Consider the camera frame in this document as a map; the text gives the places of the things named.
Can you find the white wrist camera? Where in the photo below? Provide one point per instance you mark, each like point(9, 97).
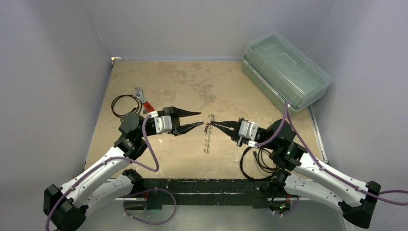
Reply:
point(162, 123)
point(247, 133)

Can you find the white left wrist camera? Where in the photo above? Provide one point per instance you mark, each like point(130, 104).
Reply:
point(162, 123)

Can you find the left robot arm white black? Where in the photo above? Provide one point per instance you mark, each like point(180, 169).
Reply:
point(67, 206)

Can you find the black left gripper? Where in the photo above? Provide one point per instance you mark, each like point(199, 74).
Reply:
point(175, 114)

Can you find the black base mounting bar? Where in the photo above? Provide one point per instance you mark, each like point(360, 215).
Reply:
point(258, 194)

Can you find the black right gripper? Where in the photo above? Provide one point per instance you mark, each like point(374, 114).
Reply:
point(236, 130)

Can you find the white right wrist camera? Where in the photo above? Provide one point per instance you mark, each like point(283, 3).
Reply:
point(247, 133)

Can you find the clear plastic storage box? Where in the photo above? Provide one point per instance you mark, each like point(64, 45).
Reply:
point(283, 72)

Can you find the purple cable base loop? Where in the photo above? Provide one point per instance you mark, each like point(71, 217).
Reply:
point(151, 204)

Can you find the red adjustable wrench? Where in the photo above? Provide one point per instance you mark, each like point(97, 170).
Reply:
point(148, 107)

